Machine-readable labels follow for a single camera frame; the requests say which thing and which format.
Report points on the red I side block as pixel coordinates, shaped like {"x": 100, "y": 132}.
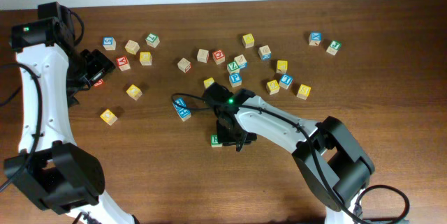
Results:
{"x": 184, "y": 65}

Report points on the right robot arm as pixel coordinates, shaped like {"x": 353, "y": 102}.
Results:
{"x": 333, "y": 164}

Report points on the yellow E block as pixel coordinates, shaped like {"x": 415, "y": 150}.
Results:
{"x": 272, "y": 87}

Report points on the red side block far left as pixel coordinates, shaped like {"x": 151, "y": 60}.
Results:
{"x": 98, "y": 83}

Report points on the red Y block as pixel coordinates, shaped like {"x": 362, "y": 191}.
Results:
{"x": 123, "y": 63}

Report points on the yellow S block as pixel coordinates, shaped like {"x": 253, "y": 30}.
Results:
{"x": 303, "y": 91}

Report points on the yellow G block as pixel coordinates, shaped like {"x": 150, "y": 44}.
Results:
{"x": 145, "y": 58}

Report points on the green R block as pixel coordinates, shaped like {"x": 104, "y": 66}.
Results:
{"x": 214, "y": 141}

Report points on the green J block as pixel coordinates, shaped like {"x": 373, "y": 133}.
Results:
{"x": 333, "y": 47}

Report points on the yellow O block lower left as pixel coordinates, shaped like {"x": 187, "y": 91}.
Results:
{"x": 108, "y": 117}

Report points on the yellow O block middle left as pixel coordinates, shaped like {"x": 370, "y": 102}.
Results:
{"x": 134, "y": 92}

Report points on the blue P block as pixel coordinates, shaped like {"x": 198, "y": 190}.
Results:
{"x": 235, "y": 79}

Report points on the green Z block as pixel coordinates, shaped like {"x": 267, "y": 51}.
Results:
{"x": 233, "y": 67}

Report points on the red E side block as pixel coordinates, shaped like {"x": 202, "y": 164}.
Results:
{"x": 203, "y": 56}

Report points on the blue L side block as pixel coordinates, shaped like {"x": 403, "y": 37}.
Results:
{"x": 241, "y": 61}

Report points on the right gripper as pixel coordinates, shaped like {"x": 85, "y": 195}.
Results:
{"x": 223, "y": 136}

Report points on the blue S block far left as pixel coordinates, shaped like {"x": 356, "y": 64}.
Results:
{"x": 109, "y": 43}

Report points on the yellow C block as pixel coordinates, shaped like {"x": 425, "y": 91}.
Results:
{"x": 208, "y": 82}

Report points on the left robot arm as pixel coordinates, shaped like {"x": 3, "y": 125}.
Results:
{"x": 50, "y": 169}

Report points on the red Q block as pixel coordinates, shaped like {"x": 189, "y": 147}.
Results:
{"x": 219, "y": 57}

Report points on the blue X block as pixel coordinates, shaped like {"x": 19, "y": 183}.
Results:
{"x": 315, "y": 38}

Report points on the yellow o block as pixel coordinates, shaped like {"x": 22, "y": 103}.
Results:
{"x": 108, "y": 117}
{"x": 134, "y": 92}

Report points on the plain wooden block upper left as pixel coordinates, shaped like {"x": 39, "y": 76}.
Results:
{"x": 132, "y": 47}

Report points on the blue D side block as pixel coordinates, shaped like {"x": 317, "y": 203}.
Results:
{"x": 264, "y": 52}

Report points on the blue T block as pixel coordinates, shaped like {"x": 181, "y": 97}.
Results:
{"x": 285, "y": 81}

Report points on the yellow block with brown picture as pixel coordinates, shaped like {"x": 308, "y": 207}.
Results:
{"x": 282, "y": 66}

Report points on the blue h block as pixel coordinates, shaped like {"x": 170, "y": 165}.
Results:
{"x": 179, "y": 104}
{"x": 184, "y": 114}

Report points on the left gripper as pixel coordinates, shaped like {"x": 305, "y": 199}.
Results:
{"x": 101, "y": 64}

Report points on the blue H block lower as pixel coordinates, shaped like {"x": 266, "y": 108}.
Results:
{"x": 184, "y": 114}

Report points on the green L block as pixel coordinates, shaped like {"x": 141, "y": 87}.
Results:
{"x": 152, "y": 40}

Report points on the yellow top far block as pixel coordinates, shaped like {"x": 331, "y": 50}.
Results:
{"x": 248, "y": 40}

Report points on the blue H block upper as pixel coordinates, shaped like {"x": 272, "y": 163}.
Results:
{"x": 179, "y": 104}

